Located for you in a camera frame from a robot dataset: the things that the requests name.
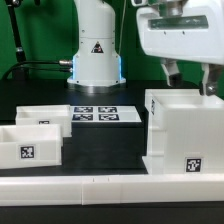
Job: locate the white drawer cabinet frame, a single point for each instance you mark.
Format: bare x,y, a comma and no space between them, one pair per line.
185,133

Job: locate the white tag plate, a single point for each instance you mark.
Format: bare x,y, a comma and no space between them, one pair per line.
105,114

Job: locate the white front drawer box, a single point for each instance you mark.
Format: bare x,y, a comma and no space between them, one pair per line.
24,146

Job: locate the white drawer box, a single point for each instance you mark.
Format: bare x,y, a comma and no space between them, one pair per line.
24,146
46,114

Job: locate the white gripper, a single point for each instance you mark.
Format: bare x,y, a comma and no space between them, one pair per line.
197,35

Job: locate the white front fence rail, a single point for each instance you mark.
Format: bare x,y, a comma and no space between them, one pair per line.
118,189

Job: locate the black camera stand pole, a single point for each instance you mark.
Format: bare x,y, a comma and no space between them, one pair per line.
18,73

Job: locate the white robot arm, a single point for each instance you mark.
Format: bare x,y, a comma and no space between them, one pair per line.
97,65

